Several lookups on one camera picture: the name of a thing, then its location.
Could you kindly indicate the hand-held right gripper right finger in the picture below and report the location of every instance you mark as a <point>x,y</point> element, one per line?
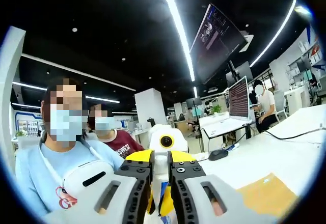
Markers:
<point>219,191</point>

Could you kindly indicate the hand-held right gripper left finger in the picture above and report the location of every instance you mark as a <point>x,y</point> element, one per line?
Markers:
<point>107,198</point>

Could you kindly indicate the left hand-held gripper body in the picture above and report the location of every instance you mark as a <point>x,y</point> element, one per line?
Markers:
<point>178,138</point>

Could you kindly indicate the white toothpaste tube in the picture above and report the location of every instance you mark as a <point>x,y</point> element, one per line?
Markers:
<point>159,178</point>

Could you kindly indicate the squeezed toothpaste blob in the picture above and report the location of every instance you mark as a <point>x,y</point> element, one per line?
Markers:
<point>266,181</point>

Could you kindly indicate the small wooden board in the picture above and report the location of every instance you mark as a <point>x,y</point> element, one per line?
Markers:
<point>270,198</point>

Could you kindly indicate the white chest-worn device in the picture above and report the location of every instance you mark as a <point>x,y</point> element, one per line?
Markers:
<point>84,173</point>

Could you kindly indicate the black oval desk device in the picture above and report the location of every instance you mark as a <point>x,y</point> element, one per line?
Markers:
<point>218,154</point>

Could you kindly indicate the black desktop monitor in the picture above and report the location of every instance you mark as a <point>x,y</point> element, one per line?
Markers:
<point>193,101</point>

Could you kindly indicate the small green desk plant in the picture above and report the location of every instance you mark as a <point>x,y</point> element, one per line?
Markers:
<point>216,109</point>

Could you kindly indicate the black laptop stand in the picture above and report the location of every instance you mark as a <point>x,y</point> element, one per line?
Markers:
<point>248,132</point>

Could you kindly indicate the white open laptop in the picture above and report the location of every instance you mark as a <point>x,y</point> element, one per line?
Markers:
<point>238,99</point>

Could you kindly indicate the person's light blue shirt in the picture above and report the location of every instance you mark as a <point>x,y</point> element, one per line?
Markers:
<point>33,173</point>

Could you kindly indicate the black gooseneck microphone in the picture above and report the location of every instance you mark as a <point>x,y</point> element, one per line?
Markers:
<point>293,137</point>

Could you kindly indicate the small dark hanging monitor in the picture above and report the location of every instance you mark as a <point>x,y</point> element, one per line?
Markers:
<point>242,72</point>

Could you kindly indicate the large hanging monitor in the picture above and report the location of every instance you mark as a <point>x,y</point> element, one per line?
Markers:
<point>216,45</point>

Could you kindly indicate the grey office chair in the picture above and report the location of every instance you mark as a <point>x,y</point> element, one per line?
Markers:
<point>280,101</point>

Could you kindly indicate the long ceiling light strip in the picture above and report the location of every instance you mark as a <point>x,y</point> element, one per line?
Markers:
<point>178,25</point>
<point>277,33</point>

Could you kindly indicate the ceiling air conditioner unit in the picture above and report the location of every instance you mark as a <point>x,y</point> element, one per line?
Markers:
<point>246,40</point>

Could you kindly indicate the white cabinet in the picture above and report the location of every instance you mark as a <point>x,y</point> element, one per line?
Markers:
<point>295,96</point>

